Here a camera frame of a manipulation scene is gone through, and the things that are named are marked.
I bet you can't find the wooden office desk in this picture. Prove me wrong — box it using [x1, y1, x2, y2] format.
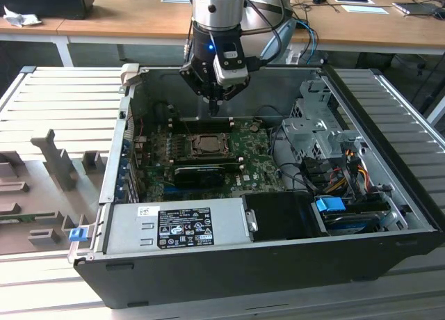
[57, 0, 445, 56]
[0, 0, 97, 42]

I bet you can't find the blue disk carrier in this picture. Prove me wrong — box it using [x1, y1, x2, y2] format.
[314, 196, 346, 216]

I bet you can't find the black graphics card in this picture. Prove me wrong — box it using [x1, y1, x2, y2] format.
[172, 165, 225, 188]

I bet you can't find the metal socket cover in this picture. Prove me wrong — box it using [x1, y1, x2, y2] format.
[191, 134, 232, 157]

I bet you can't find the black computer box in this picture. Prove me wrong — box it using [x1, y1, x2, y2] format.
[0, 0, 95, 21]

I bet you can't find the blue cable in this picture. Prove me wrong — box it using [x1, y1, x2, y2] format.
[294, 19, 319, 64]

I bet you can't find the black RAM slot bank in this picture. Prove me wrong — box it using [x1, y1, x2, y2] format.
[172, 117, 234, 135]
[172, 152, 245, 171]

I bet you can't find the silver optical drive bay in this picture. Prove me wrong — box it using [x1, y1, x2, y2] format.
[290, 78, 341, 121]

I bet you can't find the grey parts rack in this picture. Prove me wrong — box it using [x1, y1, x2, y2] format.
[0, 128, 109, 255]

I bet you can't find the blue plastic case clip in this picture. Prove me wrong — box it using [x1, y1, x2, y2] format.
[68, 227, 88, 243]

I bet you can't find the CPU socket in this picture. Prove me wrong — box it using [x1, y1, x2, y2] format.
[186, 131, 236, 159]

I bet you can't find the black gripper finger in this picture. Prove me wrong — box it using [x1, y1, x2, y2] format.
[213, 77, 250, 116]
[179, 61, 218, 116]

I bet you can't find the grey notebook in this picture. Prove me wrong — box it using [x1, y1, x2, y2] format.
[391, 0, 441, 18]

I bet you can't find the black wire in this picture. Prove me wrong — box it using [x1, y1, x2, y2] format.
[269, 125, 309, 193]

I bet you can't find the black connector bundle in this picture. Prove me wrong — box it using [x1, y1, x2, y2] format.
[299, 155, 337, 193]

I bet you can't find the black power supply label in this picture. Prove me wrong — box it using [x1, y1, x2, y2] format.
[158, 207, 216, 248]

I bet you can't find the beige case latch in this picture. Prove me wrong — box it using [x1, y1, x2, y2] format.
[120, 63, 140, 88]

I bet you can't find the yellow red wire bundle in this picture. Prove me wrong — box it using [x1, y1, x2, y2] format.
[326, 152, 370, 195]

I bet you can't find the black open PC case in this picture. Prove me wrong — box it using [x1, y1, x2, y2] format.
[67, 64, 445, 310]

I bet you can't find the dark hard disk drive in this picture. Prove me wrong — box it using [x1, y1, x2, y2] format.
[319, 201, 390, 236]

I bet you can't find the crumpled white paper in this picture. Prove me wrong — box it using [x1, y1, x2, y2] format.
[2, 5, 43, 28]

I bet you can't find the silver disk bay cage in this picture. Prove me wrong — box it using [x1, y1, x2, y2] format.
[280, 117, 364, 161]

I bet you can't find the green motherboard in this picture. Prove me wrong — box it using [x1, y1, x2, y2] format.
[133, 120, 289, 202]

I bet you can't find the green RAM stick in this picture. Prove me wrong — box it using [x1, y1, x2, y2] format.
[0, 211, 58, 225]

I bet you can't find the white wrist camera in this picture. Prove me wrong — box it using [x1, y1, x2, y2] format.
[213, 57, 251, 88]

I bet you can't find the silver power supply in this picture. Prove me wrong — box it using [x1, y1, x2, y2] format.
[102, 198, 252, 255]

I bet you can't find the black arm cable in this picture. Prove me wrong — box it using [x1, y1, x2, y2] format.
[241, 0, 283, 66]

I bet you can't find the black camera bracket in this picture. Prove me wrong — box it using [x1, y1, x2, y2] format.
[213, 33, 260, 72]

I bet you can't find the small square CPU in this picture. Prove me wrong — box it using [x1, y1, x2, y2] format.
[198, 137, 223, 152]

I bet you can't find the white barcode sticker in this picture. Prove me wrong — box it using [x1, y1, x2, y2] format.
[137, 205, 161, 217]

